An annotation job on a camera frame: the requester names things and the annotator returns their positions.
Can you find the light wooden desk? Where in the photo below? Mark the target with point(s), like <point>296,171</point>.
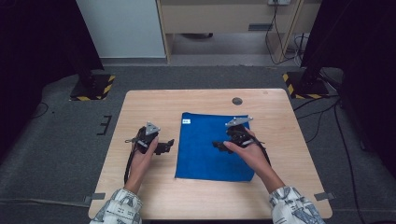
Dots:
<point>214,15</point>

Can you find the black curtain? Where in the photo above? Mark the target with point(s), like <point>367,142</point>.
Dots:
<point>364,62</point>
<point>34,56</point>

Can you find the person's left hand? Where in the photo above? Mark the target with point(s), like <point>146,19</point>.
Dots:
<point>141,163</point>

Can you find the grey vent grille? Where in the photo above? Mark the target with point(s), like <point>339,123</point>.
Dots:
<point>260,27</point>

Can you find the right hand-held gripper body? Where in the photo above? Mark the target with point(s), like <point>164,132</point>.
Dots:
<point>241,135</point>

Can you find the dark round table grommet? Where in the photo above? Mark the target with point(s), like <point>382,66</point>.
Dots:
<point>237,101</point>

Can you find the black stand pole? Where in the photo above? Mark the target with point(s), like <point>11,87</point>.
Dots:
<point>311,74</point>
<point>84,71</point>

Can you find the black yellow-striped stand base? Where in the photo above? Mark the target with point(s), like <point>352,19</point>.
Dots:
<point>306,90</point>
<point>99,88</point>

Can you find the person's right hand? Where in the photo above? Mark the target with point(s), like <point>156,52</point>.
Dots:
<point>253,157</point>

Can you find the blue towel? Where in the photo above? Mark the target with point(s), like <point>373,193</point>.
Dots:
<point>202,155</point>

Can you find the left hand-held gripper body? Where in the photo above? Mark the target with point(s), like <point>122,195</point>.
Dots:
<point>146,138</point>

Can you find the grey tape piece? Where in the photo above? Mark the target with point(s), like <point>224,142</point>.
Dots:
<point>96,196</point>
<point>324,196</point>

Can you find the white cabinet panel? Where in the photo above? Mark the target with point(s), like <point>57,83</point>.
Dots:
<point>121,28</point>

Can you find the white power strip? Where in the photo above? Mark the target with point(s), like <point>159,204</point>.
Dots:
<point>279,2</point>

